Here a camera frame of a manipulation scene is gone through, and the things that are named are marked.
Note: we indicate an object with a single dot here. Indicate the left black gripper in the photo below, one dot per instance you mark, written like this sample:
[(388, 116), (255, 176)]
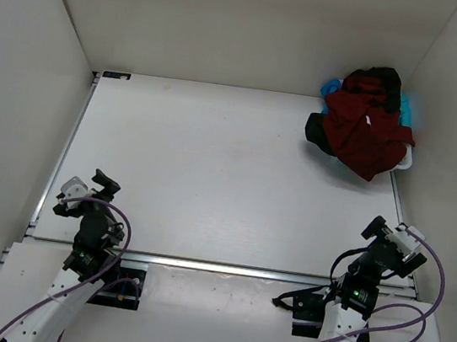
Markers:
[(110, 188)]

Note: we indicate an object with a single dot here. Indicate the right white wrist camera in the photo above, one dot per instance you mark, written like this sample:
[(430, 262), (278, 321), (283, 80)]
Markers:
[(407, 240)]

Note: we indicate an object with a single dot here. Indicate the dark red t shirt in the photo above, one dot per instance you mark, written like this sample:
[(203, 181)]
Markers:
[(354, 107)]

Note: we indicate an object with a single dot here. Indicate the blue t shirt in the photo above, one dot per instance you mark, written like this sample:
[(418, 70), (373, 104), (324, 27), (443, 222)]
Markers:
[(405, 109)]

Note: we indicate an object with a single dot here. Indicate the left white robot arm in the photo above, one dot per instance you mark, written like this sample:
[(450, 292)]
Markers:
[(102, 238)]

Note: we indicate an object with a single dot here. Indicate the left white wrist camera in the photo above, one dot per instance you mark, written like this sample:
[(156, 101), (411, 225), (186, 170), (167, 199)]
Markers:
[(71, 191)]

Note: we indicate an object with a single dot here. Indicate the white plastic laundry basket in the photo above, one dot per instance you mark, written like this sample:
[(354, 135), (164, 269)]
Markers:
[(405, 157)]

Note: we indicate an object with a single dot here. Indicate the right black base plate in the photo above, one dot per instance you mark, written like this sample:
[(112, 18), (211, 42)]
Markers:
[(307, 309)]

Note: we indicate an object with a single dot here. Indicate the black t shirt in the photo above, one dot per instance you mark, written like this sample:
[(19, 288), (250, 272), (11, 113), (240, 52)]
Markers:
[(384, 82)]

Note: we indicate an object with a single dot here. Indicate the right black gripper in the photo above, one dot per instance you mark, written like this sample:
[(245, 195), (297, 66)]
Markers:
[(400, 267)]

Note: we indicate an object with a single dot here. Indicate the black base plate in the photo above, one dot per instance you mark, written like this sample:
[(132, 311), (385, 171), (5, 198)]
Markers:
[(122, 291), (307, 309)]

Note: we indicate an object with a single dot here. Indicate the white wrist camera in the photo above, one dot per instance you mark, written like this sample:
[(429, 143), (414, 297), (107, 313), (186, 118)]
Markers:
[(71, 191), (407, 240)]

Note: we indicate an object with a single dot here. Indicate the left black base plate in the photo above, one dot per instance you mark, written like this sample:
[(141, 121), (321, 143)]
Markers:
[(122, 291)]

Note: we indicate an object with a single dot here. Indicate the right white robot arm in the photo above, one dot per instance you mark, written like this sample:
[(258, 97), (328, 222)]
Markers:
[(357, 278)]

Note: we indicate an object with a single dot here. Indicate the black label sticker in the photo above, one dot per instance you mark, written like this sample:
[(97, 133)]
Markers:
[(116, 75)]

